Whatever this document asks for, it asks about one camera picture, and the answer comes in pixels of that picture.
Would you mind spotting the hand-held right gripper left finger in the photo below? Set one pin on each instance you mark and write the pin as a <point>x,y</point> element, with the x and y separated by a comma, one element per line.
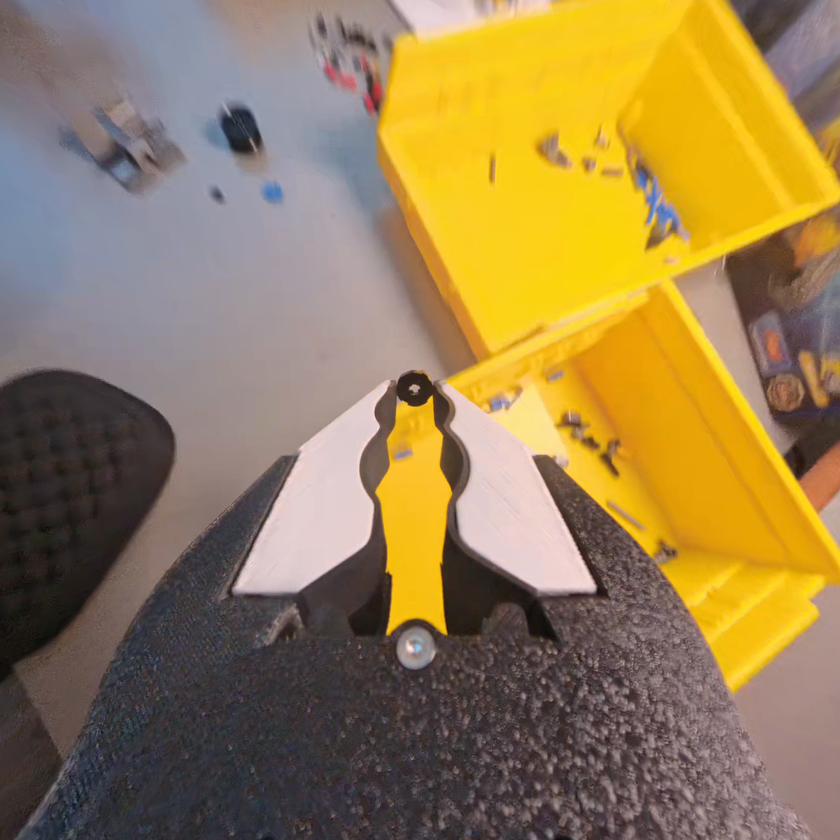
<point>315,525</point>

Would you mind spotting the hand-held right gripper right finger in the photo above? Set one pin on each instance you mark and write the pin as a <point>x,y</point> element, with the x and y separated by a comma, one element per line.
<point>518,525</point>

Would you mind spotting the small black round pulley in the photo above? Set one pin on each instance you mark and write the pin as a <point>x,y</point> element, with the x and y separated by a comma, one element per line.
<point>415,388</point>

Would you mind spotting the black spoked toy wheel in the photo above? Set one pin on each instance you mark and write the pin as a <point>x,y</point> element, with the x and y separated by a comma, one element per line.
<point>241,128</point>

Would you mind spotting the silver panel toy piece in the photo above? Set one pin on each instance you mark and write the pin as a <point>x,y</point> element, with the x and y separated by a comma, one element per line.
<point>124,144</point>

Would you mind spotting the person's left forearm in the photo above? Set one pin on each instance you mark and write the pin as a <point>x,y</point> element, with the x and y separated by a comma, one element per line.
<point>65,492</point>

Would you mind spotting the pile of grey black parts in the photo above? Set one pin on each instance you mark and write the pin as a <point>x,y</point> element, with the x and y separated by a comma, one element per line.
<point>577,426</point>

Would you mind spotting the wide yellow plastic bin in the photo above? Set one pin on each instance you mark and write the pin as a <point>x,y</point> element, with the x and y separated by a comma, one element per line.
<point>525,262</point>

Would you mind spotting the robot kit box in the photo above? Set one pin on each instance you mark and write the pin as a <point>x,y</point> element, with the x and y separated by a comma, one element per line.
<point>787,341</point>

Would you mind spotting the small blue round piece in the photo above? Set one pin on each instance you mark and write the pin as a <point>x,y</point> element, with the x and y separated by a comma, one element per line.
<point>272,192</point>

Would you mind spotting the pile of small building parts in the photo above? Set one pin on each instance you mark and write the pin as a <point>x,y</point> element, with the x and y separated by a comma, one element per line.
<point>354,59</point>

